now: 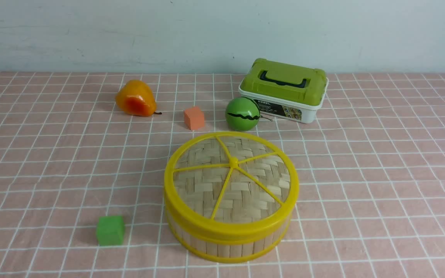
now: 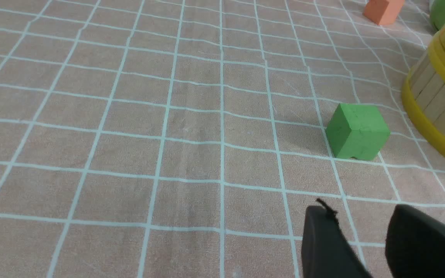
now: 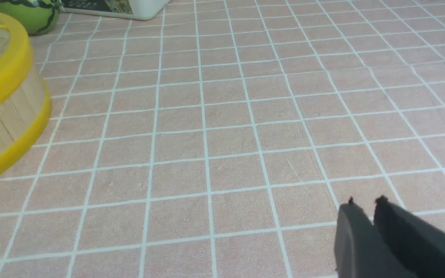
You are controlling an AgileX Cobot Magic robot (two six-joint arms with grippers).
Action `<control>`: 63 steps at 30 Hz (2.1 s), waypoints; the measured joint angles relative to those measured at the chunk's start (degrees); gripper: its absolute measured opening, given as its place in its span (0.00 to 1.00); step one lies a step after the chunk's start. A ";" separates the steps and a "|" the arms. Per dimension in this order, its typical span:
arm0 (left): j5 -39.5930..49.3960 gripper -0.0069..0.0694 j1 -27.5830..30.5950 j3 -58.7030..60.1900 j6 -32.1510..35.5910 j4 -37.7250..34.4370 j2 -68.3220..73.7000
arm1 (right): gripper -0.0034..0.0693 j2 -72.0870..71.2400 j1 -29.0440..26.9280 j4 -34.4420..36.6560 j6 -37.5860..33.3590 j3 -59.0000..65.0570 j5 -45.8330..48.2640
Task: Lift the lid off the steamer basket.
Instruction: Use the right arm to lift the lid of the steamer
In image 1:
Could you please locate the yellow bamboo steamer basket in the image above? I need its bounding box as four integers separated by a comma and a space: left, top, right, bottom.
165, 212, 291, 264

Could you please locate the green toy watermelon ball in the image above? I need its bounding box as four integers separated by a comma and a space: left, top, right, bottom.
225, 97, 261, 132

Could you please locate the orange foam cube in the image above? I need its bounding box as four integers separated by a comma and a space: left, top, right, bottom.
183, 106, 205, 131

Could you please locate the green lidded white box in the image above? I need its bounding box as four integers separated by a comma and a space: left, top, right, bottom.
239, 58, 329, 124

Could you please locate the orange yellow toy pear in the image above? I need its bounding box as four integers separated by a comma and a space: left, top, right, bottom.
115, 80, 162, 117

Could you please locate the green foam cube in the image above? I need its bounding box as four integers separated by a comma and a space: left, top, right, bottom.
96, 215, 125, 246

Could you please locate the pink checkered tablecloth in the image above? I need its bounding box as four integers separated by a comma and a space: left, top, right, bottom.
0, 72, 445, 278

